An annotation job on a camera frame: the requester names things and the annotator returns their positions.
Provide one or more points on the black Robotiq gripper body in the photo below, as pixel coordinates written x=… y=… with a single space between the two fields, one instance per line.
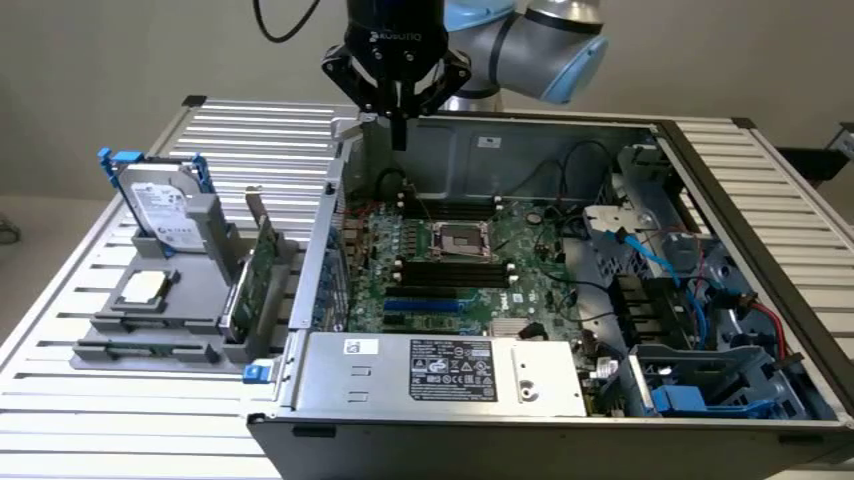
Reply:
x=397 y=30

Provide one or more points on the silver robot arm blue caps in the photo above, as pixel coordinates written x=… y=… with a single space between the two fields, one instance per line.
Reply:
x=534 y=45

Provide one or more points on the black RAM slot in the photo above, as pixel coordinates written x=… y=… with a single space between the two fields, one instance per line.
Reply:
x=457 y=262
x=457 y=269
x=450 y=205
x=457 y=276
x=450 y=210
x=450 y=200
x=450 y=216
x=457 y=283

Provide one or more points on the green RAM stick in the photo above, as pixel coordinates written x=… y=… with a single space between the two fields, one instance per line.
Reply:
x=160 y=346

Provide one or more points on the blue disk carrier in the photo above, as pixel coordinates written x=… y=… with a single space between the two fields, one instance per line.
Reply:
x=200 y=175

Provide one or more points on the CPU socket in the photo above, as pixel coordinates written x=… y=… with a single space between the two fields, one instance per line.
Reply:
x=461 y=240

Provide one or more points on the grey metal disk bay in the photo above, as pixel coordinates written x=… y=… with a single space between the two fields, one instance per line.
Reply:
x=643 y=185

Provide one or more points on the silver hard disk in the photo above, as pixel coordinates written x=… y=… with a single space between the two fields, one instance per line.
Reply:
x=160 y=200

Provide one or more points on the green motherboard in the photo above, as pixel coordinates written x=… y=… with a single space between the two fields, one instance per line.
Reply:
x=534 y=280

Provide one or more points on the black expansion slot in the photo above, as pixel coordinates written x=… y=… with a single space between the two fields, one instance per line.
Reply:
x=423 y=292

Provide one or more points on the green graphics card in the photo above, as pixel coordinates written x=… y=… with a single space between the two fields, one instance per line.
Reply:
x=256 y=280

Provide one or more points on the blue expansion slot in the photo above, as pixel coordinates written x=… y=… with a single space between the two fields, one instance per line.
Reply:
x=423 y=304

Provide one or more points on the silver chipset heatsink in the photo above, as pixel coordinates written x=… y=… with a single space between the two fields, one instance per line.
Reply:
x=507 y=328

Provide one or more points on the silver CPU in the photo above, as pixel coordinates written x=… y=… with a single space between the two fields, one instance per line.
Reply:
x=143 y=286

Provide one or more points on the silver power supply unit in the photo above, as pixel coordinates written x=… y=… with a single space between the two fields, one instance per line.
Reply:
x=427 y=372

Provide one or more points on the grey parts rack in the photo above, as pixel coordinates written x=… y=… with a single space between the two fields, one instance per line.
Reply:
x=200 y=350

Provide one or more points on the blue case latch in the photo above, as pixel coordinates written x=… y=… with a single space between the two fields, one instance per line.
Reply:
x=256 y=373

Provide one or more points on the grey drive cage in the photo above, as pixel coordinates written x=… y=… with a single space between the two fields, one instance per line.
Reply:
x=727 y=370

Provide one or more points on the blue plastic clip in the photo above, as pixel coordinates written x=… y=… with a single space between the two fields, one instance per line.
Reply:
x=677 y=400

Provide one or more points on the open black PC case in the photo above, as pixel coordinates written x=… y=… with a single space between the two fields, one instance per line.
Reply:
x=467 y=445

